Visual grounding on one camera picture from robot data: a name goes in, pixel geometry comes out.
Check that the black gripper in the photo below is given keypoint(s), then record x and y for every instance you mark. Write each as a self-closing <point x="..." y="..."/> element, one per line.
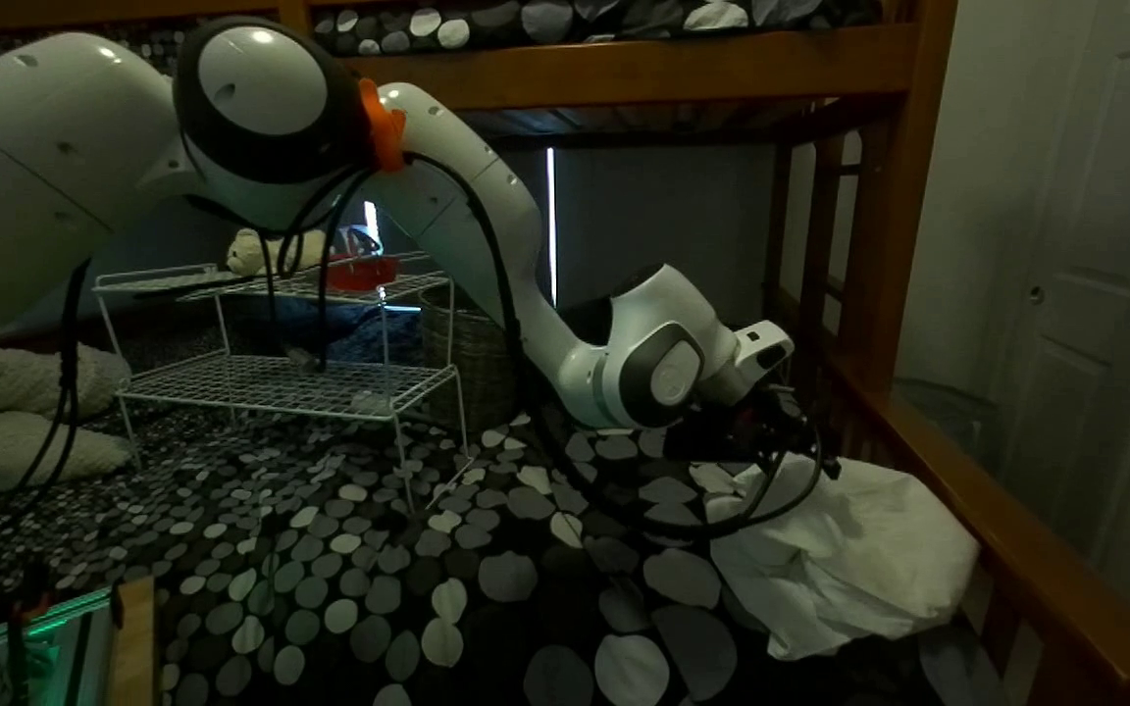
<point x="753" y="426"/>

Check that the white pillow case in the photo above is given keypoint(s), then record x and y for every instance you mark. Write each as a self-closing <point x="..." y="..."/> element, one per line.
<point x="851" y="549"/>

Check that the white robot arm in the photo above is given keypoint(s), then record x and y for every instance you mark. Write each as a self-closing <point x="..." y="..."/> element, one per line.
<point x="39" y="157"/>

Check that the dark window blind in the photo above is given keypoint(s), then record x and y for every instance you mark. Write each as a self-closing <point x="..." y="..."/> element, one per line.
<point x="667" y="221"/>

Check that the brown woven hamper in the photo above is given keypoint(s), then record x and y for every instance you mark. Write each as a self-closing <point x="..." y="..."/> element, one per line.
<point x="471" y="359"/>

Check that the white panel door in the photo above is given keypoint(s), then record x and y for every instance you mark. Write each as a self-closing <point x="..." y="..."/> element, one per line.
<point x="1116" y="260"/>

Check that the red container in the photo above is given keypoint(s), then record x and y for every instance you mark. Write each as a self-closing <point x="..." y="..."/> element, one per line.
<point x="362" y="271"/>

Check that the black grey spotted bedspread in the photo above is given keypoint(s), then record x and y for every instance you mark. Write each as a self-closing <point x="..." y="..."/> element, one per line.
<point x="332" y="575"/>

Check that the spotted bunk bedding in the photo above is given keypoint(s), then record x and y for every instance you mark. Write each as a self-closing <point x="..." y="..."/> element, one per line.
<point x="526" y="20"/>

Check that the cream stuffed toy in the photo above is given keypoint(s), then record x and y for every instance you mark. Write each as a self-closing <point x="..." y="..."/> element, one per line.
<point x="272" y="250"/>

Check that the small wooden board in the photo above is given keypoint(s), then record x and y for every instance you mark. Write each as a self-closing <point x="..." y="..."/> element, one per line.
<point x="136" y="641"/>

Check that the green lit box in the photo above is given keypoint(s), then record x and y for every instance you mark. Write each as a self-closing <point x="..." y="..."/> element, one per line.
<point x="50" y="641"/>

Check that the folded beige blanket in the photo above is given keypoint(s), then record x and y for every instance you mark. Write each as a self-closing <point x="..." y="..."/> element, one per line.
<point x="16" y="379"/>
<point x="16" y="451"/>

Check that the wooden bunk bed frame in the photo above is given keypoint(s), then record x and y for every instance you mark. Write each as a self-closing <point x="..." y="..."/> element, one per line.
<point x="667" y="65"/>

